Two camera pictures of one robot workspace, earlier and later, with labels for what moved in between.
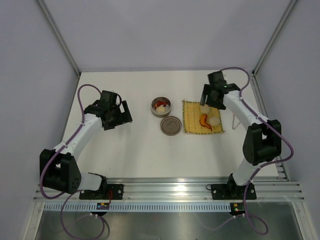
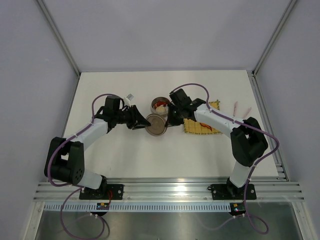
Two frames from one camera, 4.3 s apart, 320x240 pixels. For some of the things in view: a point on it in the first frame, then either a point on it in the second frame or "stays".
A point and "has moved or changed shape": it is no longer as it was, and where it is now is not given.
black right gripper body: x=211 y=102 → x=175 y=111
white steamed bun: x=160 y=109 stays
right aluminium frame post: x=291 y=5 stays
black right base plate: x=232 y=191 stays
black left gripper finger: x=128 y=116 → x=139 y=117
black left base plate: x=108 y=192 stays
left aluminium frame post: x=60 y=38 stays
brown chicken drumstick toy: x=160 y=103 stays
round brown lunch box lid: x=170 y=125 has moved or changed shape
